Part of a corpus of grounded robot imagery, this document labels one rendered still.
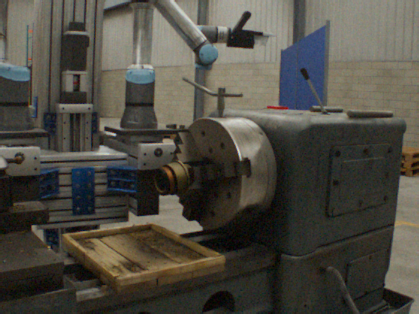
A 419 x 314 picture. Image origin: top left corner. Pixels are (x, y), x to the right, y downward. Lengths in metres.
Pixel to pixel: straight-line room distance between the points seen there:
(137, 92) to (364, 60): 11.36
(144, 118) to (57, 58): 0.43
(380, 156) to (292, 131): 0.42
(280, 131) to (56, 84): 0.96
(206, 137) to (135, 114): 0.55
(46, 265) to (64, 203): 0.82
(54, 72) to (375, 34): 11.38
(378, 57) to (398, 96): 1.20
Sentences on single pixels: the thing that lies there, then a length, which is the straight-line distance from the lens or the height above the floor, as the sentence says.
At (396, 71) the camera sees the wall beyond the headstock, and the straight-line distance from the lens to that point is 12.30.
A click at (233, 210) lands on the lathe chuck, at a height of 1.00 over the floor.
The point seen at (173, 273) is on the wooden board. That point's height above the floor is 0.89.
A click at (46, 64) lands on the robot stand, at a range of 1.88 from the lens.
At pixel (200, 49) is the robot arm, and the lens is 1.83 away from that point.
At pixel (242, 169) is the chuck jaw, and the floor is 1.12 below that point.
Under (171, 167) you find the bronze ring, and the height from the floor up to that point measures 1.11.
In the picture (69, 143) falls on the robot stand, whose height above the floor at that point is 1.10.
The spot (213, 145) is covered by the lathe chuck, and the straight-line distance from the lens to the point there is 1.27.
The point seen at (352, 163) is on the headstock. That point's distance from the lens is 1.44.
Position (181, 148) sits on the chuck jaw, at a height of 1.15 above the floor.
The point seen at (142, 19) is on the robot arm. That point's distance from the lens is 1.96.
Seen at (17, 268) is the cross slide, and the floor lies 0.97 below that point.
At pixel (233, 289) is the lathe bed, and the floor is 0.79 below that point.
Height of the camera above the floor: 1.30
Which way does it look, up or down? 7 degrees down
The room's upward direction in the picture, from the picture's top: 2 degrees clockwise
